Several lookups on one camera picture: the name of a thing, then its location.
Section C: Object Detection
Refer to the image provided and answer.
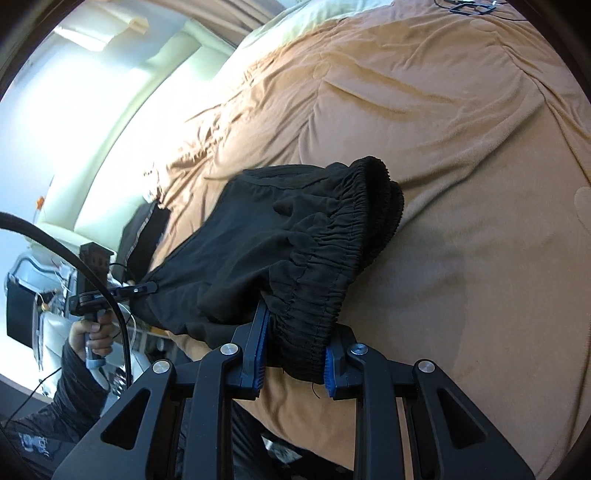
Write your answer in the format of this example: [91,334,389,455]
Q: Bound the hanging white shirt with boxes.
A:
[53,1,149,52]

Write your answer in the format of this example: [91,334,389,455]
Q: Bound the black pants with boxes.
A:
[130,156,405,383]

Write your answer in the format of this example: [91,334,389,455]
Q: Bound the black cables on bed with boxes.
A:
[434,0,509,17]

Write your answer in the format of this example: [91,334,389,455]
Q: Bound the person left forearm dark sleeve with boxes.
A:
[1,344,108,479]

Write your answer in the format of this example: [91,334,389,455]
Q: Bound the person left hand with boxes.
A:
[68,310,117,361]

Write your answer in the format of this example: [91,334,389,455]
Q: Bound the cream upholstered headboard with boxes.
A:
[35,20,233,250]

